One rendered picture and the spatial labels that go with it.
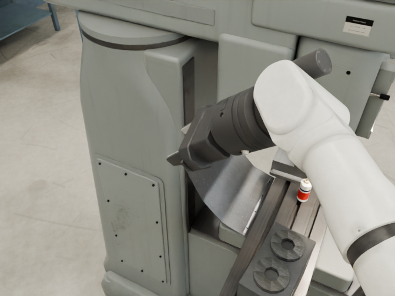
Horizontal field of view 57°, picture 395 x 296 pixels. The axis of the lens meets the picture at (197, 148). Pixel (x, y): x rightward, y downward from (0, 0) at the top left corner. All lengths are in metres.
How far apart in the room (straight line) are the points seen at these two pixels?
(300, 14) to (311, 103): 0.47
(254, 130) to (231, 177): 0.95
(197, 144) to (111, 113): 0.69
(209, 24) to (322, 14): 0.27
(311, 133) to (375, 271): 0.14
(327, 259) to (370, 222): 1.08
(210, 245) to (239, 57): 0.84
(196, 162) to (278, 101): 0.20
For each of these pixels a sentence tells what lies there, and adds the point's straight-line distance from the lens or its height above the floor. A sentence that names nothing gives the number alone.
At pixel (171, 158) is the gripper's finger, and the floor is 1.57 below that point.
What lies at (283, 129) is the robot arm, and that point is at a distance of 0.40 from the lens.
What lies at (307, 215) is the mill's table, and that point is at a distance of 1.35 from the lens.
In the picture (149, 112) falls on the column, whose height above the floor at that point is 1.34.
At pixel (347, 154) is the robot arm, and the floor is 1.76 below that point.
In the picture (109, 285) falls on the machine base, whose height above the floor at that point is 0.15.
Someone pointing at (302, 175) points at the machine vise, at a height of 1.00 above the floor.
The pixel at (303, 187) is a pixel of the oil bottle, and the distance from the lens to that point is 1.33.
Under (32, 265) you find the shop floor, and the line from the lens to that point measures 2.50.
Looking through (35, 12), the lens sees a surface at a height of 0.23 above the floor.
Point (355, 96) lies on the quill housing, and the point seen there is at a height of 1.51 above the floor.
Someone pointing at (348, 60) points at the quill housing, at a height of 1.59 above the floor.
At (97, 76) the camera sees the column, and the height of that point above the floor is 1.41.
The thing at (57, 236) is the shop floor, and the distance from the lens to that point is 2.56.
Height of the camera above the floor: 2.00
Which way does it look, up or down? 43 degrees down
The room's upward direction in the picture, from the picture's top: straight up
